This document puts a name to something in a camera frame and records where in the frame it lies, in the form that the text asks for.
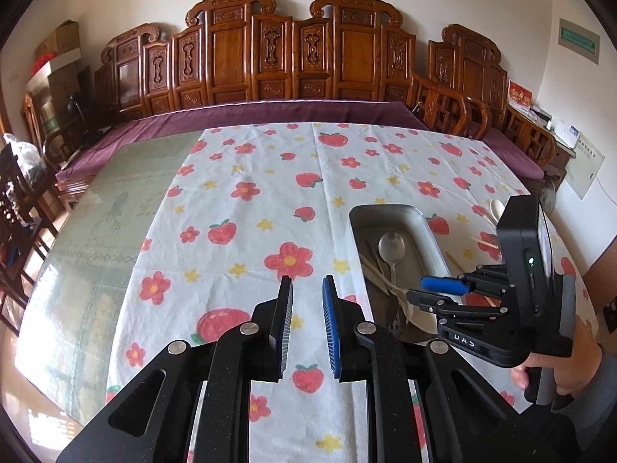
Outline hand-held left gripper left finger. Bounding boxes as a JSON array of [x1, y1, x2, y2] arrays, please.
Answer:
[[55, 276, 294, 463]]

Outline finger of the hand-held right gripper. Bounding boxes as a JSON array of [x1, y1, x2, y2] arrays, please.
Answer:
[[421, 264, 509, 300], [406, 288, 504, 321]]

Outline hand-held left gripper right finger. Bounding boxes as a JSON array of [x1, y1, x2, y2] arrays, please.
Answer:
[[322, 275, 565, 463]]

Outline rectangular metal tin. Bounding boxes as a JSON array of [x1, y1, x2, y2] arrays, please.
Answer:
[[347, 204, 466, 348]]

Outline metal spoon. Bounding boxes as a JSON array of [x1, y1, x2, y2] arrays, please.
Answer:
[[377, 231, 406, 287]]

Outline person's right forearm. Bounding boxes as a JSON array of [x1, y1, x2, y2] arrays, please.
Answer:
[[554, 342, 617, 463]]

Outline person's right hand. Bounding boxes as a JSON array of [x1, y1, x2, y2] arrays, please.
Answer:
[[511, 319, 603, 399]]

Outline strawberry print tablecloth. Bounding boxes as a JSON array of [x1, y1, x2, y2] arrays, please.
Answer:
[[103, 123, 591, 463]]

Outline square purple seat cushion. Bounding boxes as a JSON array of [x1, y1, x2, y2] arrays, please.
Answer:
[[482, 132, 545, 179]]

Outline wooden side table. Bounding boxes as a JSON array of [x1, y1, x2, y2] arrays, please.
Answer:
[[504, 103, 578, 194]]

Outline red desk calendar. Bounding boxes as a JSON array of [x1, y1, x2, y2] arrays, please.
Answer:
[[507, 79, 533, 112]]

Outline carved wooden armchair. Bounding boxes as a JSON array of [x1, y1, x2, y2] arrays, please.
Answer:
[[22, 91, 92, 169], [428, 24, 560, 189]]

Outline long purple seat cushion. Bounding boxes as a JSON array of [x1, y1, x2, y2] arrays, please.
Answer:
[[57, 100, 430, 184]]

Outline long carved wooden sofa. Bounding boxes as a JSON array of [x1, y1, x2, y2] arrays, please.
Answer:
[[53, 0, 491, 194]]

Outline dark wooden dining chair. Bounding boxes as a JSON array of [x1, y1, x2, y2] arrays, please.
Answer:
[[0, 142, 59, 324]]

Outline black desk lamp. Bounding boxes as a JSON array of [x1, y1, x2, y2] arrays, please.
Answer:
[[65, 94, 97, 131]]

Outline clear plastic bag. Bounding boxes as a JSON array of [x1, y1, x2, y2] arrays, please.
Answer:
[[2, 132, 49, 184]]

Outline brown storage box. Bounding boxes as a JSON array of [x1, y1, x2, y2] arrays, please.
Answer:
[[43, 65, 92, 131]]

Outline white flat box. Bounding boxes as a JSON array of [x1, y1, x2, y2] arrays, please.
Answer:
[[26, 51, 83, 80]]

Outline brown cardboard box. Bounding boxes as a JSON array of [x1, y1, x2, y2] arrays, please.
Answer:
[[34, 20, 80, 61]]

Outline grey wall panel box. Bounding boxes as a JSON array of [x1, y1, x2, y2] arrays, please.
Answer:
[[558, 18, 601, 64]]

